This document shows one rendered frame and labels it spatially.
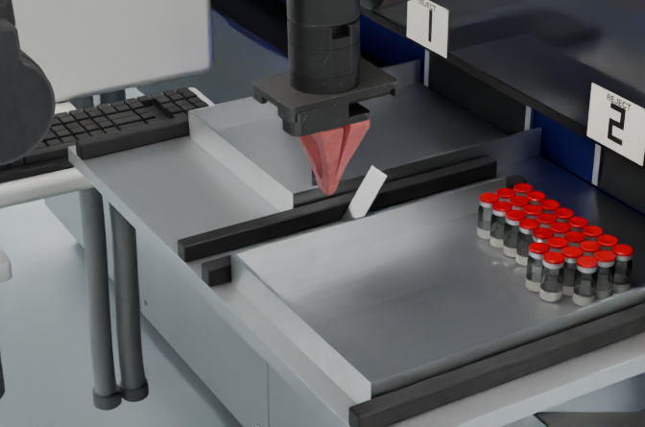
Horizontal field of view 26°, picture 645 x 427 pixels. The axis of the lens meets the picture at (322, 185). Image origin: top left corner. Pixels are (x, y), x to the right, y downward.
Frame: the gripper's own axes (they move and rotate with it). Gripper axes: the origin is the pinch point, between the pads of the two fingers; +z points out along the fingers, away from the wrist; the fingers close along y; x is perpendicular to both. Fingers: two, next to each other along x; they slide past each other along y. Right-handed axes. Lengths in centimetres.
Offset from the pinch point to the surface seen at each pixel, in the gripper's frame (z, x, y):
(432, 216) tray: 19.1, 19.8, 24.5
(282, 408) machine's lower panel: 86, 80, 37
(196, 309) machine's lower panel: 84, 112, 37
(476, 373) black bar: 18.4, -7.6, 10.4
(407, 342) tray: 20.1, 2.0, 9.5
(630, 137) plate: 7.5, 5.1, 38.2
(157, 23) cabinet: 18, 89, 24
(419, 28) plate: 8, 43, 38
